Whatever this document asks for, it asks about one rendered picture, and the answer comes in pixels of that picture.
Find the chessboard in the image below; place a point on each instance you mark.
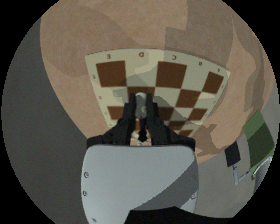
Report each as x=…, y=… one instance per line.
x=185, y=87

